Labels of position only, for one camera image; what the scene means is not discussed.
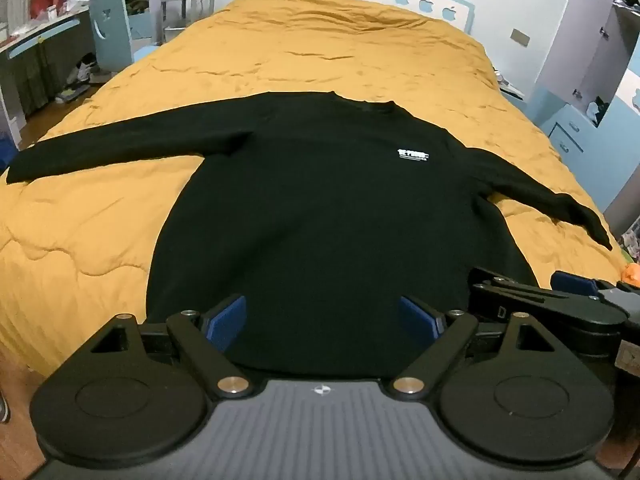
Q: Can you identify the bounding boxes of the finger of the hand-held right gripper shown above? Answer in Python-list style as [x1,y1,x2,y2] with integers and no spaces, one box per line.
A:
[551,270,601,295]
[467,266,630,328]

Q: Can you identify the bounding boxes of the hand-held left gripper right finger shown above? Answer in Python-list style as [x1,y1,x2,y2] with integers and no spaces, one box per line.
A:
[386,296,556,397]

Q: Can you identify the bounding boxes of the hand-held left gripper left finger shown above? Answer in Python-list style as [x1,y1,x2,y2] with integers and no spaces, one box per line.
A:
[89,295,253,400]

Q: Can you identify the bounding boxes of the black long-sleeve sweater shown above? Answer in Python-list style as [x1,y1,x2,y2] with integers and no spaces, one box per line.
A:
[6,91,613,378]

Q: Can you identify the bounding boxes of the blue drawer cabinet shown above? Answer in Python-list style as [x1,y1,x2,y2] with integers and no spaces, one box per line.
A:
[534,0,640,213]

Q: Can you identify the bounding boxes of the yellow quilt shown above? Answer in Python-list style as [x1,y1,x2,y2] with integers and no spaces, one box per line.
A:
[0,0,628,376]

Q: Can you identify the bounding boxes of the white sneakers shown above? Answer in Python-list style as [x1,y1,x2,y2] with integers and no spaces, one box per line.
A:
[65,55,101,83]

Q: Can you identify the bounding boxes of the light blue chair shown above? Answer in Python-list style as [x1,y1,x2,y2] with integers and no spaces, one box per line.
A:
[89,0,157,70]

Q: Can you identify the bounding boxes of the grey trolley rack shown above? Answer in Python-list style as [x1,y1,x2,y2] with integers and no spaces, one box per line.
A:
[160,0,217,43]

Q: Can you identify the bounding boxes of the white and blue desk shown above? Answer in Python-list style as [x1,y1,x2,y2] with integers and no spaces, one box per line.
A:
[0,0,166,147]

